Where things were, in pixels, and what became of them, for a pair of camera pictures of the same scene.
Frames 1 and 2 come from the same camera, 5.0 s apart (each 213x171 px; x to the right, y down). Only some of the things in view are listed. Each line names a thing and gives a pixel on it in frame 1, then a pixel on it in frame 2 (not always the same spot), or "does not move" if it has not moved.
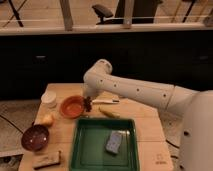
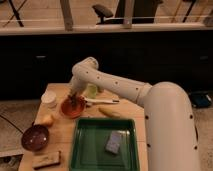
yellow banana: [110, 113] does not move
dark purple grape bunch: [87, 103] → [74, 100]
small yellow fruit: [47, 119] does not move
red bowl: [72, 106] does not move
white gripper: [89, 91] → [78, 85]
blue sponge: [114, 141] does not move
